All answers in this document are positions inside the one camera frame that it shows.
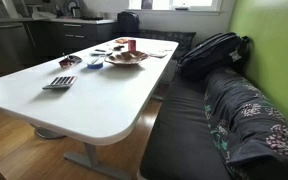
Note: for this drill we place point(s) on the white paper sheets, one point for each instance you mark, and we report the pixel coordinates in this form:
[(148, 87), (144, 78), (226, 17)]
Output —
[(158, 54)]

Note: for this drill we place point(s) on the red black snack packet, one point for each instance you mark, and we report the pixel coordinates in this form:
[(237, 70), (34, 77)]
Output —
[(69, 61)]

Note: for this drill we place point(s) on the grey table leg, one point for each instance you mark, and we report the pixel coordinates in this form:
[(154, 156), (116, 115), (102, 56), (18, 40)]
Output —
[(92, 160)]

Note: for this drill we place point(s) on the small dark object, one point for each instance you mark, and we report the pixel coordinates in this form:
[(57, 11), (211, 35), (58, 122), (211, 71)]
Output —
[(118, 47)]

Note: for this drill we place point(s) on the dark kitchen drawer cabinet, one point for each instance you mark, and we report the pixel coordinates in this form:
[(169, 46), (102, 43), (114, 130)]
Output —
[(74, 35)]

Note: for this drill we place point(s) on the dark bench seat cushion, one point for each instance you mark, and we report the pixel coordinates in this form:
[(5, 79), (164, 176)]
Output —
[(180, 133)]

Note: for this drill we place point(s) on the blue bowl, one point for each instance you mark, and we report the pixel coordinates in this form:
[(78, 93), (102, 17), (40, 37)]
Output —
[(95, 65)]

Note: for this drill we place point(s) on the large black backpack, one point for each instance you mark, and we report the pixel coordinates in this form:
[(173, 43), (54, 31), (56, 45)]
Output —
[(210, 55)]

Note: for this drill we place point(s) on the white window frame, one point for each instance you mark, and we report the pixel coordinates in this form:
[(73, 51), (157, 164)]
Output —
[(184, 11)]

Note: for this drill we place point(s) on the steel dishwasher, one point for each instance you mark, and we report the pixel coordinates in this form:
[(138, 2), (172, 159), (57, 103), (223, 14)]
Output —
[(5, 46)]

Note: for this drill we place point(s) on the grey remote control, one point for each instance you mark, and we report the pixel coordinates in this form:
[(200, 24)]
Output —
[(101, 52)]

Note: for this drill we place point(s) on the round plate on stand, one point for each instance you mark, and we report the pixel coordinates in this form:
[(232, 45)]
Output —
[(71, 6)]

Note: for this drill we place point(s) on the orange snack packet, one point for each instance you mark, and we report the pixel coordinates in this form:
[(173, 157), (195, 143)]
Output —
[(122, 40)]

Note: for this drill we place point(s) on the grey calculator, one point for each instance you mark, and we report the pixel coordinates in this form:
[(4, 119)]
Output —
[(60, 82)]

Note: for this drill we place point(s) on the round metal table base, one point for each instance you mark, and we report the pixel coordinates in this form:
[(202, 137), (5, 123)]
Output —
[(47, 134)]

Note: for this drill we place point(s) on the dark floral blanket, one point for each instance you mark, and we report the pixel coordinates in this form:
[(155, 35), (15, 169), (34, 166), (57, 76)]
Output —
[(247, 123)]

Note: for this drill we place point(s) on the wooden plate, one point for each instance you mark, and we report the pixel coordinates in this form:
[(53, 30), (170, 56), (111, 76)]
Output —
[(126, 58)]

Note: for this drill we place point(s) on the small black backpack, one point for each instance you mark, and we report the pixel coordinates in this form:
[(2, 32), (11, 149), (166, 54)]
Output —
[(128, 22)]

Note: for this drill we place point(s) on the metal kettle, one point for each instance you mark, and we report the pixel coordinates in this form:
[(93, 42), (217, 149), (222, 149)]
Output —
[(75, 12)]

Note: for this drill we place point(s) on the red cup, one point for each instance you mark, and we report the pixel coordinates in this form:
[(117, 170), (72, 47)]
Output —
[(132, 45)]

